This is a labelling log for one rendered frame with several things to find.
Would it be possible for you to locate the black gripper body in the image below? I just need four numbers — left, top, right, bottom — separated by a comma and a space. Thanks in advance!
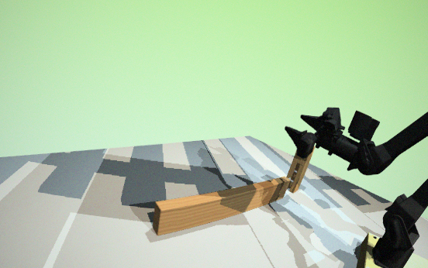
296, 120, 345, 159

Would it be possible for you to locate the wooden rail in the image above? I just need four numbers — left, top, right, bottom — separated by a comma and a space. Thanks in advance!
153, 177, 291, 235

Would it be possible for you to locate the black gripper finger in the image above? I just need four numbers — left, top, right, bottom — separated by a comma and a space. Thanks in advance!
285, 126, 308, 152
300, 115, 323, 131

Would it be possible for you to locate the wooden post with slot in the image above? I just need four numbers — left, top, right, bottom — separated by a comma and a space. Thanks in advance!
287, 151, 313, 193

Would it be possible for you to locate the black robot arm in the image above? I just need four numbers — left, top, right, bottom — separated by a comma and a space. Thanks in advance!
322, 107, 428, 268

